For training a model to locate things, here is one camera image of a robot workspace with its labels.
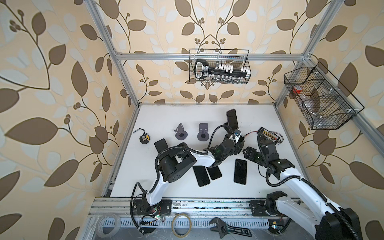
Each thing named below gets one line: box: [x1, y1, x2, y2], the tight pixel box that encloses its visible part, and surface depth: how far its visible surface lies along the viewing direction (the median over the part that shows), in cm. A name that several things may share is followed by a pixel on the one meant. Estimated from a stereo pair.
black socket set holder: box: [194, 59, 252, 81], surface depth 86 cm
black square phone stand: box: [154, 138, 168, 154], surface depth 89 cm
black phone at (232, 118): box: [226, 108, 239, 130], surface depth 98 cm
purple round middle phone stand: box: [197, 123, 210, 142], surface depth 102 cm
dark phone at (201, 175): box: [192, 165, 211, 187], surface depth 86 cm
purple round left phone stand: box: [174, 122, 188, 141], surface depth 103 cm
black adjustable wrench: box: [209, 217, 252, 239], surface depth 70 cm
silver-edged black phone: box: [206, 166, 222, 180], surface depth 86 cm
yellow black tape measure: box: [132, 128, 150, 145], surface depth 100 cm
